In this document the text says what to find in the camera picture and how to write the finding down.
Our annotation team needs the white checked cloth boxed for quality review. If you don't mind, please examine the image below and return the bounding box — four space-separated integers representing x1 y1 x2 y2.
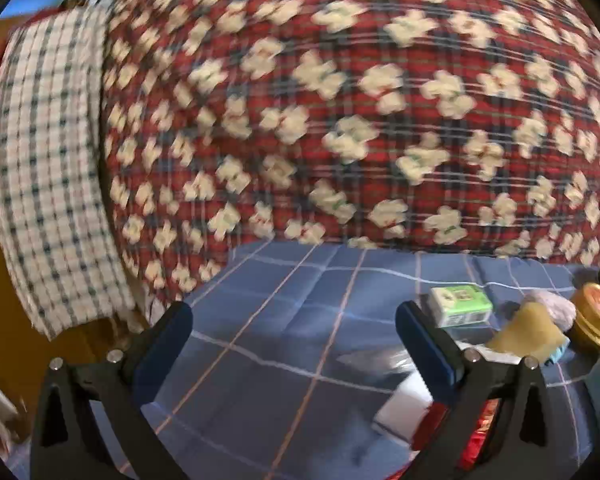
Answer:
0 7 141 338

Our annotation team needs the gold tin lid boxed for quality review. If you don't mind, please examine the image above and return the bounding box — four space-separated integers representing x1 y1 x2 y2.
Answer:
569 282 600 352

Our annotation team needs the clear plastic bag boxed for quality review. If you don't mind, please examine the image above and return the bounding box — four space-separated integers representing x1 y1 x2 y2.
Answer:
336 344 431 382

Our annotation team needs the green tissue pack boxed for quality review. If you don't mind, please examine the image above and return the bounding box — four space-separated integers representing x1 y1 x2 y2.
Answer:
426 284 494 329

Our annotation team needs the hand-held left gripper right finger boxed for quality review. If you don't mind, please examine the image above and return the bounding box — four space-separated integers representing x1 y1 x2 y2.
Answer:
395 301 561 480

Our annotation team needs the pink fluffy cloth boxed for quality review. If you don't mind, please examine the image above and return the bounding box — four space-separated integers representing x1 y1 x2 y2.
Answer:
521 289 579 332

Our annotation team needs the yellow sponge cloth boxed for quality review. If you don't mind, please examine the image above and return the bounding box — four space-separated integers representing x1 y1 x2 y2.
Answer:
485 302 571 362

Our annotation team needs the red knot ornament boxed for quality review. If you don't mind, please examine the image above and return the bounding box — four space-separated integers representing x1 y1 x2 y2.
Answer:
414 399 503 473

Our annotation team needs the blue checked bed sheet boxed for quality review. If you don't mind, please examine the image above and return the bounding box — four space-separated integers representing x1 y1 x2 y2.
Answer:
5 240 600 480

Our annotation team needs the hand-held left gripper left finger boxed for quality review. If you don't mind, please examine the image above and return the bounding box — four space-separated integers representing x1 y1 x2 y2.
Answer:
30 301 194 480

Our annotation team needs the red plaid bear-print blanket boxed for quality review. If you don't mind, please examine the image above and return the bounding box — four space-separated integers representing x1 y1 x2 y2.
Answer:
100 0 600 306

